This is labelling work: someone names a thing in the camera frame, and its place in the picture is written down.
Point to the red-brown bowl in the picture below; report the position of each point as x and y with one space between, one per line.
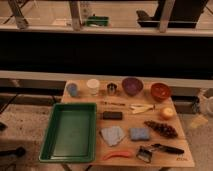
160 92

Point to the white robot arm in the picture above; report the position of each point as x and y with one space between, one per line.
205 103

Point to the small metal cup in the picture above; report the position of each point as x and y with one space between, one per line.
111 88

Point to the white cup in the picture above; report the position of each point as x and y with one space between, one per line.
93 86

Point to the thin brown stick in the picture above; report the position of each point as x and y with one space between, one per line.
112 103

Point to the purple bowl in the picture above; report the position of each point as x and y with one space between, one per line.
132 86

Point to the black rectangular block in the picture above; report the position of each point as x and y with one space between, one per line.
112 115

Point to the blue cup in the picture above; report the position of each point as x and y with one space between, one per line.
72 89

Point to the light blue folded cloth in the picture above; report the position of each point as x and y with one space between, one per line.
112 135

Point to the blue sponge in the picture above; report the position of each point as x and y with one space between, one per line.
137 134

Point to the green plastic tray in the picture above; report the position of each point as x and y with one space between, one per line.
70 136

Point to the green box on shelf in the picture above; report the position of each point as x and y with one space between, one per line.
97 20

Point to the yellow apple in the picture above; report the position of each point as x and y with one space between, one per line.
166 113

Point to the red chili pepper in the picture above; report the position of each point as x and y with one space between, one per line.
125 154

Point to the bunch of dark grapes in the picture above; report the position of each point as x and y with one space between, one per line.
162 129

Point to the black machine on shelf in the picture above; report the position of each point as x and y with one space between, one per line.
185 14

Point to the black handled peeler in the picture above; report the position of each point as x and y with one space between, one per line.
145 153

